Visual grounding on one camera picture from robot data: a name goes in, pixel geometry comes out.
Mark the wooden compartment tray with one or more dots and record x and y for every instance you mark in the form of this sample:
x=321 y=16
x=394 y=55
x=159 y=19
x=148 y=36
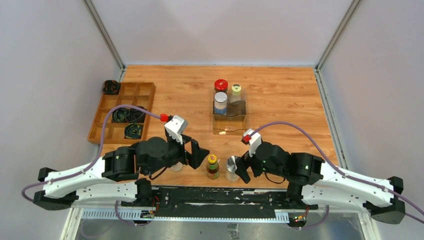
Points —
x=114 y=122

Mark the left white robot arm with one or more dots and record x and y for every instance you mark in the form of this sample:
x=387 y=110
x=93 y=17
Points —
x=124 y=174

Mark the yellow cap sauce bottle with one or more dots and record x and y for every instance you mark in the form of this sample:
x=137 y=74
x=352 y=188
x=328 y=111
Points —
x=213 y=167

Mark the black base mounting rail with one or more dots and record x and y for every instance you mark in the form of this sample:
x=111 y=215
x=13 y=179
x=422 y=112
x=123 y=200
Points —
x=208 y=202

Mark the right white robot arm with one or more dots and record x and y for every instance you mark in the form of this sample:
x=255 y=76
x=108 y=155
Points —
x=312 y=182

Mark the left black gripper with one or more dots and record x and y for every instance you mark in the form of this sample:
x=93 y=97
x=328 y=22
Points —
x=199 y=153

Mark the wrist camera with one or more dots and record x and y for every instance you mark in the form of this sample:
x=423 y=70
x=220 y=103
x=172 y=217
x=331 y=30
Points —
x=175 y=127
x=253 y=139

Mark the silver lid glass jar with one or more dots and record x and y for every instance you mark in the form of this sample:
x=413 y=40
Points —
x=231 y=168

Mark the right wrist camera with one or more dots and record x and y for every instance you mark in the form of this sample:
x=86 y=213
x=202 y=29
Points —
x=253 y=139

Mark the red lid sauce jar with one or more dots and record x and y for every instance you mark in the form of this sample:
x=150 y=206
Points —
x=221 y=86

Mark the black lid spice bottle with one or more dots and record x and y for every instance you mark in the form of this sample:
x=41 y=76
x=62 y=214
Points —
x=177 y=167

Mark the clear plastic organizer bin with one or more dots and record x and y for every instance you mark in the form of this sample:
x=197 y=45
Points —
x=235 y=121

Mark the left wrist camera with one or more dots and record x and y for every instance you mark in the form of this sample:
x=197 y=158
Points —
x=175 y=127

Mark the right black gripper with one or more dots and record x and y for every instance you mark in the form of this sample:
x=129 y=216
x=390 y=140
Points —
x=243 y=165

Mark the silver lid blue bottle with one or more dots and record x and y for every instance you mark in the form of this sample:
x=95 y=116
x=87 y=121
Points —
x=220 y=103

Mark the yellow lid spice bottle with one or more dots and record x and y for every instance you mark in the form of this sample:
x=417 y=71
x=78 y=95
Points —
x=236 y=93

